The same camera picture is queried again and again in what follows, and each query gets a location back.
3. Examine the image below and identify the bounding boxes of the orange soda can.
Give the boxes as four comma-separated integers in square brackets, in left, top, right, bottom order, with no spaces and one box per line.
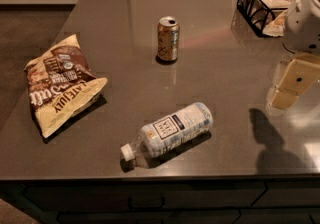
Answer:
[157,16,180,63]

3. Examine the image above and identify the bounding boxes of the dark cabinet drawers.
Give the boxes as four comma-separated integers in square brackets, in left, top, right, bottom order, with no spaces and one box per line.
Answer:
[0,180,320,224]

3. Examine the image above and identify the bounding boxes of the clear plastic water bottle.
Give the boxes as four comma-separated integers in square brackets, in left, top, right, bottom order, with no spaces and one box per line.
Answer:
[121,102,213,161]

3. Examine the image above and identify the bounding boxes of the napkins in basket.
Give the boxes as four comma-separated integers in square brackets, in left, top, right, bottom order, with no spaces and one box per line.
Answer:
[250,0,291,37]

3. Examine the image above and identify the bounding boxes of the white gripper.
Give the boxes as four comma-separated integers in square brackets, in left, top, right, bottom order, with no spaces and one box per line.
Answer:
[267,52,320,110]

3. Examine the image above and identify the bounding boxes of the black wire basket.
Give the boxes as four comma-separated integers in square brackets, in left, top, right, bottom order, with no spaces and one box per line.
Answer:
[237,0,291,37]

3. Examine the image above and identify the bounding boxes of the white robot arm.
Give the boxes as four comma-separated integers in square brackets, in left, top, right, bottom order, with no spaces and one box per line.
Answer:
[267,0,320,110]

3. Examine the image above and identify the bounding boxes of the brown white chip bag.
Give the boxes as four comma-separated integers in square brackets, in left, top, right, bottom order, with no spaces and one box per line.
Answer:
[24,34,108,138]

